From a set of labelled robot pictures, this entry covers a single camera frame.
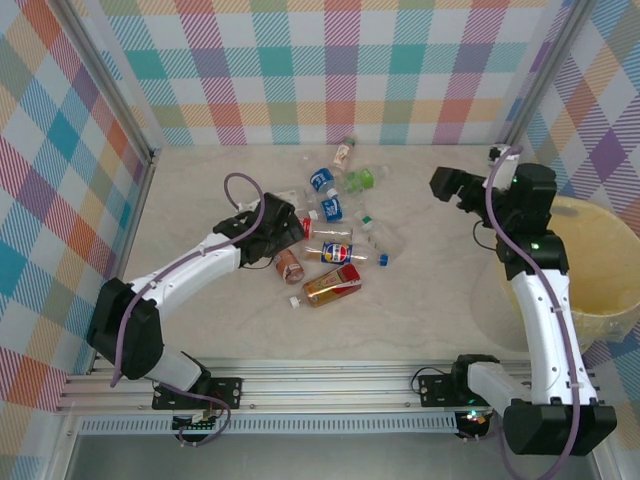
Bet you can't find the brown tea plastic bottle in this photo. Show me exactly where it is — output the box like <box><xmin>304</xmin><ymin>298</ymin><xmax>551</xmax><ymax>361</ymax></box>
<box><xmin>272</xmin><ymin>248</ymin><xmax>306</xmax><ymax>287</ymax></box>

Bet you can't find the blue label plastic bottle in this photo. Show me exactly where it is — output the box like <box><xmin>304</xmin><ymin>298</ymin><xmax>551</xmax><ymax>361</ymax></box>
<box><xmin>309</xmin><ymin>168</ymin><xmax>341</xmax><ymax>199</ymax></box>
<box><xmin>308</xmin><ymin>192</ymin><xmax>366</xmax><ymax>224</ymax></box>

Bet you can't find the blue cap pepsi bottle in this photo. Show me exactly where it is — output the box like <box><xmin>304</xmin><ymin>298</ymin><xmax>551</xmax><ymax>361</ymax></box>
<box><xmin>303</xmin><ymin>240</ymin><xmax>391</xmax><ymax>269</ymax></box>

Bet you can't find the amber bottle red gold label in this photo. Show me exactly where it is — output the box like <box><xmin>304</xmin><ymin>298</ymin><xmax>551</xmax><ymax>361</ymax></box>
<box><xmin>288</xmin><ymin>263</ymin><xmax>364</xmax><ymax>309</ymax></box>

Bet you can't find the yellow round bin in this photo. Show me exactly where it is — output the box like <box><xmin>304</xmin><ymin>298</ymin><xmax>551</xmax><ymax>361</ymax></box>
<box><xmin>497</xmin><ymin>194</ymin><xmax>640</xmax><ymax>346</ymax></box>

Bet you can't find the clear bottle green cap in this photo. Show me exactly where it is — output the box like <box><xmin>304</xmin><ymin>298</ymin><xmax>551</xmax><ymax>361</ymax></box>
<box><xmin>355</xmin><ymin>212</ymin><xmax>407</xmax><ymax>253</ymax></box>

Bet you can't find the green label plastic bottle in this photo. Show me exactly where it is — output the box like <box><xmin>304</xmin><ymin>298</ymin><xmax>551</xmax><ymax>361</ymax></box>
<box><xmin>342</xmin><ymin>164</ymin><xmax>392</xmax><ymax>196</ymax></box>

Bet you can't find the small beige label bottle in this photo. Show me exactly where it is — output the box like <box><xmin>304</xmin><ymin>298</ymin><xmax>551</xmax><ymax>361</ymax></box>
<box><xmin>332</xmin><ymin>137</ymin><xmax>357</xmax><ymax>166</ymax></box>

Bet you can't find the left small circuit board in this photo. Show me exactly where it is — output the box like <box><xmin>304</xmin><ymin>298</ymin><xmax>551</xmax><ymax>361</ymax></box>
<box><xmin>172</xmin><ymin>410</ymin><xmax>222</xmax><ymax>435</ymax></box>

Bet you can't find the small circuit board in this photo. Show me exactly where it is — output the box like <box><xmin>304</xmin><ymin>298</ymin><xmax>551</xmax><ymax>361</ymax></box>
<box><xmin>172</xmin><ymin>410</ymin><xmax>222</xmax><ymax>435</ymax></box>
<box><xmin>457</xmin><ymin>408</ymin><xmax>494</xmax><ymax>437</ymax></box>

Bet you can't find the right small circuit board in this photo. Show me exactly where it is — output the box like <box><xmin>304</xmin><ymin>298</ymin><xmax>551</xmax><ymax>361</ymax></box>
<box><xmin>457</xmin><ymin>408</ymin><xmax>494</xmax><ymax>437</ymax></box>

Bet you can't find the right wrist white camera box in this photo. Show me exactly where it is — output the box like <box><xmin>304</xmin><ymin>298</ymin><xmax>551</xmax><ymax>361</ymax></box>
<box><xmin>487</xmin><ymin>143</ymin><xmax>516</xmax><ymax>166</ymax></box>

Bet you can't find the right aluminium upright post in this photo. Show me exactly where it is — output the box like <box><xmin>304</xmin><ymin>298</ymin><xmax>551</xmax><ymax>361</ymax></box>
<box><xmin>498</xmin><ymin>0</ymin><xmax>599</xmax><ymax>154</ymax></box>

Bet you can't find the aluminium upright post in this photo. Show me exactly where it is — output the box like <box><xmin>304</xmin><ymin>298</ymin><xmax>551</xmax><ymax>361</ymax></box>
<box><xmin>498</xmin><ymin>0</ymin><xmax>599</xmax><ymax>154</ymax></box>
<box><xmin>57</xmin><ymin>0</ymin><xmax>162</xmax><ymax>166</ymax></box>

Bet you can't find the left aluminium side rail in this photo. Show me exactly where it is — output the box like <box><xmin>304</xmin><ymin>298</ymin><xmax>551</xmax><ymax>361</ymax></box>
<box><xmin>87</xmin><ymin>149</ymin><xmax>160</xmax><ymax>376</ymax></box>

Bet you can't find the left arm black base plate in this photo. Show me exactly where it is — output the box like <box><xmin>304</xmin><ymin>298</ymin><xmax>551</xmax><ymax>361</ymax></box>
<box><xmin>152</xmin><ymin>377</ymin><xmax>244</xmax><ymax>411</ymax></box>

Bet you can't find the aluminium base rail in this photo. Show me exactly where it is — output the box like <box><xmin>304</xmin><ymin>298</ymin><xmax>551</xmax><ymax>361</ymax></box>
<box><xmin>54</xmin><ymin>355</ymin><xmax>607</xmax><ymax>416</ymax></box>

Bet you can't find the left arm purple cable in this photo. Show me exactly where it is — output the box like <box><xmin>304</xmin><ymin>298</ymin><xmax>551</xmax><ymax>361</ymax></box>
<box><xmin>108</xmin><ymin>172</ymin><xmax>266</xmax><ymax>449</ymax></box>

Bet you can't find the grey slotted cable duct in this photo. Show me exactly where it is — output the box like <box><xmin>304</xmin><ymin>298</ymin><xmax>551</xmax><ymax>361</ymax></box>
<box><xmin>79</xmin><ymin>412</ymin><xmax>459</xmax><ymax>435</ymax></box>

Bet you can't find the left aluminium upright post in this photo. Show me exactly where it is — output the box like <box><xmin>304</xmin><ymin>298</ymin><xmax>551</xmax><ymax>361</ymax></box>
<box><xmin>57</xmin><ymin>0</ymin><xmax>162</xmax><ymax>166</ymax></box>

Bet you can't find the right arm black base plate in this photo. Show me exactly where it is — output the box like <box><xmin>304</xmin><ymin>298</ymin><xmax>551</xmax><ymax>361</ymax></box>
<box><xmin>417</xmin><ymin>372</ymin><xmax>501</xmax><ymax>409</ymax></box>

